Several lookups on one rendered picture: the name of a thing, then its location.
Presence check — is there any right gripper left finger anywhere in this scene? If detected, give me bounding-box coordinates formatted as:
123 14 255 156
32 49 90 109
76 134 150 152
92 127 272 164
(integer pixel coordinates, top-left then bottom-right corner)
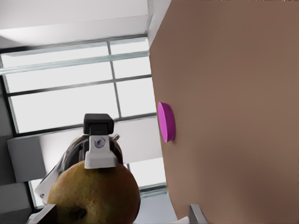
26 203 57 224

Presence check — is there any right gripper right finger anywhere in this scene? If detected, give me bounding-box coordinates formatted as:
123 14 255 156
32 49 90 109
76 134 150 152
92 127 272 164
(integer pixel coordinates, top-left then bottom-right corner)
188 203 209 224

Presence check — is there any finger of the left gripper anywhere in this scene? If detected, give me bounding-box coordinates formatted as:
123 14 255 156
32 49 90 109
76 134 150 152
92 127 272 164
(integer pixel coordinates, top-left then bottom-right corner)
84 113 118 169

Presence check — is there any yellow-brown apple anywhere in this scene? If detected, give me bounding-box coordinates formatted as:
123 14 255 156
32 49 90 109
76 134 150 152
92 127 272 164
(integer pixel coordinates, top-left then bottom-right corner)
47 160 141 224

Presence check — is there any magenta bowl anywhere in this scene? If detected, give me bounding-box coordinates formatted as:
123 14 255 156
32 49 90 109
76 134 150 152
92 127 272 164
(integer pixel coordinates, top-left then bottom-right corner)
157 101 176 144

